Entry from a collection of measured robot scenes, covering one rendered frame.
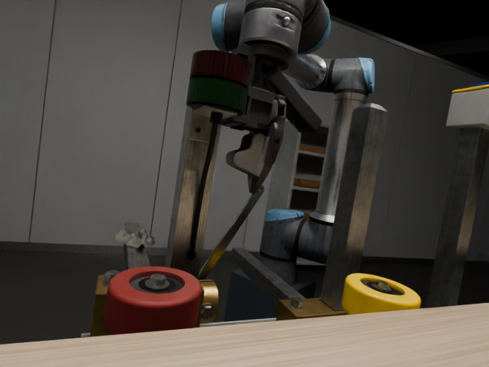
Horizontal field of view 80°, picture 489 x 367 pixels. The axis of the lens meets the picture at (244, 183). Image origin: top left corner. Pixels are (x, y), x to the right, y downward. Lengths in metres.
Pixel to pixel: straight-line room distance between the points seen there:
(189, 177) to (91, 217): 2.75
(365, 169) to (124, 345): 0.37
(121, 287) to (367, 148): 0.36
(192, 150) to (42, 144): 2.77
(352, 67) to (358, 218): 0.74
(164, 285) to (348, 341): 0.16
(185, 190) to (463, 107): 0.53
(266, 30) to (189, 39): 2.75
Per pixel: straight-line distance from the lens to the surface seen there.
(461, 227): 0.67
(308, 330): 0.26
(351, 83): 1.11
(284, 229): 1.12
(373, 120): 0.47
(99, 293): 0.35
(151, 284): 0.28
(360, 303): 0.36
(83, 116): 3.02
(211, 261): 0.43
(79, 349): 0.22
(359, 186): 0.46
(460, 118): 0.68
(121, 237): 0.56
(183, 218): 0.34
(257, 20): 0.47
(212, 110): 0.29
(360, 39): 4.13
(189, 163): 0.33
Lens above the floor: 1.02
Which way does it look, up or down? 3 degrees down
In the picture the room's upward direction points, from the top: 9 degrees clockwise
